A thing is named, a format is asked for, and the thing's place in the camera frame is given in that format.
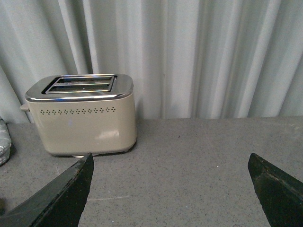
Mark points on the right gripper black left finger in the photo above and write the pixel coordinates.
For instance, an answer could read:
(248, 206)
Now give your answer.
(60, 203)

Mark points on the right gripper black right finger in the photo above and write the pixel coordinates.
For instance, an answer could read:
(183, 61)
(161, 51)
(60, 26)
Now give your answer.
(280, 194)

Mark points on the cream two-slot toaster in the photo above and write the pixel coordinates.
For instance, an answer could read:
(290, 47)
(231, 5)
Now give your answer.
(85, 113)

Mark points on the upper silver quilted oven mitt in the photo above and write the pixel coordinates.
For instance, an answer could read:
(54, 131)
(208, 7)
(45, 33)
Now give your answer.
(5, 142)

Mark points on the grey-white curtain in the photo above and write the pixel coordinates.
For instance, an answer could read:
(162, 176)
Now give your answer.
(208, 59)

